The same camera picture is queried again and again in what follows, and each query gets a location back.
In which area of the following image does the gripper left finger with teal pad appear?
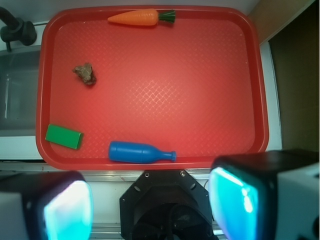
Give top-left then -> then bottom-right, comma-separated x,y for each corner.
0,171 -> 94,240

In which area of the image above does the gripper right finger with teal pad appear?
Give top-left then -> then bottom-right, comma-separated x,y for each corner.
208,149 -> 320,240

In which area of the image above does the brown rock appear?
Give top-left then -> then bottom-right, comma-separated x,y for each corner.
72,62 -> 97,86

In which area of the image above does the green rectangular block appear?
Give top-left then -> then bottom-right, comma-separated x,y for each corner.
45,124 -> 83,150

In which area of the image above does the blue toy bottle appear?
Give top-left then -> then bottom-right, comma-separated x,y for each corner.
108,141 -> 177,164

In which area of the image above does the red plastic tray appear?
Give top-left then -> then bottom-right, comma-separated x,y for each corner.
36,6 -> 269,170

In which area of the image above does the grey plastic sink basin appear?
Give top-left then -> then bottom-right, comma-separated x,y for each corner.
0,46 -> 40,137

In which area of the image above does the brown cardboard panel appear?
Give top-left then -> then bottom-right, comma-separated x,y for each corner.
249,0 -> 320,152

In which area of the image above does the grey faucet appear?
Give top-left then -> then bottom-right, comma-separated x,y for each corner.
0,7 -> 37,53

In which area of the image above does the orange toy carrot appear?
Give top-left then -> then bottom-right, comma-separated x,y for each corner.
107,9 -> 176,26

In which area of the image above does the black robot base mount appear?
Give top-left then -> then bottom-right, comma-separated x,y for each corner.
119,170 -> 218,240

